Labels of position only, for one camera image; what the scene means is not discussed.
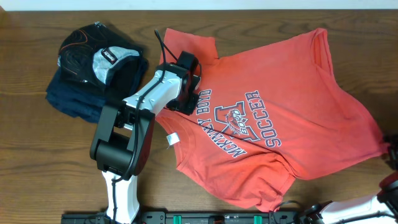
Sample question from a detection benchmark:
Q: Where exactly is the red soccer t-shirt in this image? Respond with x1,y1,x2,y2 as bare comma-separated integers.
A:
157,28,388,212

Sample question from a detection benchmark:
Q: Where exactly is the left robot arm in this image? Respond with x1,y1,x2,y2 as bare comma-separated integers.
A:
90,51,201,223

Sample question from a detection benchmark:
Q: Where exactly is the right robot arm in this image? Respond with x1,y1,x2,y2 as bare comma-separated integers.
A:
294,134,397,224

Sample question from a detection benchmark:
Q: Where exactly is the navy blue folded garment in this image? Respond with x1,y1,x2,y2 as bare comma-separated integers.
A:
45,58,149,123

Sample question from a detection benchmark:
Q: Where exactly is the black patterned folded garment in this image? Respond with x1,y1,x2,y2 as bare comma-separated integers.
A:
58,22,148,94

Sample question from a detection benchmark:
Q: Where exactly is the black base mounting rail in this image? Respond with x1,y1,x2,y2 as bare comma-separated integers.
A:
60,212,300,224

